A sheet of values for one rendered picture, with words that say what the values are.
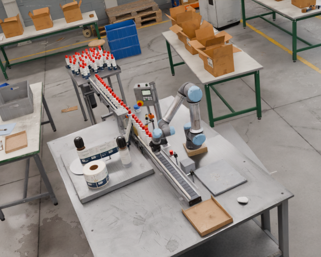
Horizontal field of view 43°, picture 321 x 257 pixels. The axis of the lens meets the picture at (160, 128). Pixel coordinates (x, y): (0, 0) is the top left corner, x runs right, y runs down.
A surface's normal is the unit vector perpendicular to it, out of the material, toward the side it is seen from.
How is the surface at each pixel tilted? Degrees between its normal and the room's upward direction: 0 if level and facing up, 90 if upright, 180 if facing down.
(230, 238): 0
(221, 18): 90
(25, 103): 90
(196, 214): 0
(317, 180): 0
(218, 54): 100
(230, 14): 90
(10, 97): 90
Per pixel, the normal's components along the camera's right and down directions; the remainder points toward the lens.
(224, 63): 0.31, 0.46
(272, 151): -0.18, -0.83
